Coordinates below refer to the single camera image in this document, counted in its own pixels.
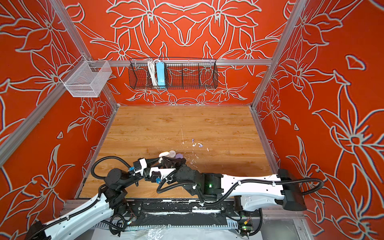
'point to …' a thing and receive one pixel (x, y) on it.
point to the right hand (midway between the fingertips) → (161, 157)
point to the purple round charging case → (179, 155)
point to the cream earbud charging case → (164, 154)
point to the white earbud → (193, 145)
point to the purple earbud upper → (192, 140)
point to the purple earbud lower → (200, 145)
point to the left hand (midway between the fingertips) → (162, 159)
